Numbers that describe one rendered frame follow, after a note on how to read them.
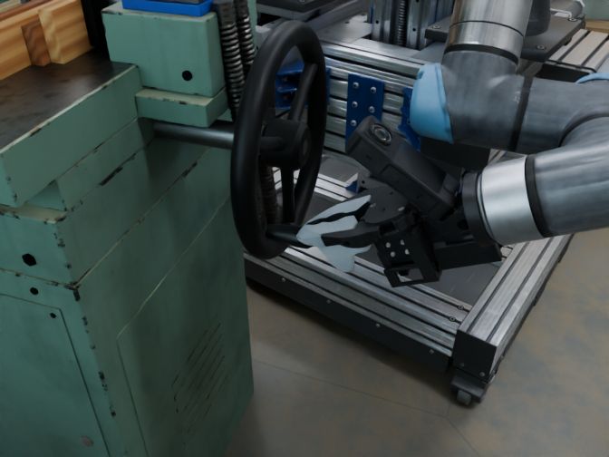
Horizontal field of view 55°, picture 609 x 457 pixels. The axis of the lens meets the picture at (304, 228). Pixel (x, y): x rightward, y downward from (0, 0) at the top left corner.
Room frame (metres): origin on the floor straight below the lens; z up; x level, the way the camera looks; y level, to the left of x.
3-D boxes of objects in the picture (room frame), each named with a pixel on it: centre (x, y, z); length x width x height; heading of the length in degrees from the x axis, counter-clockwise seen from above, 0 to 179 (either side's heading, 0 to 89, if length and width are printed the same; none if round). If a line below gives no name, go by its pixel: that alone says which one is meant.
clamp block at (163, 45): (0.73, 0.15, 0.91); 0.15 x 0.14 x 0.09; 162
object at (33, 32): (0.77, 0.28, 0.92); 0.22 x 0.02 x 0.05; 162
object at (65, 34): (0.75, 0.27, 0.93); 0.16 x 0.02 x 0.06; 162
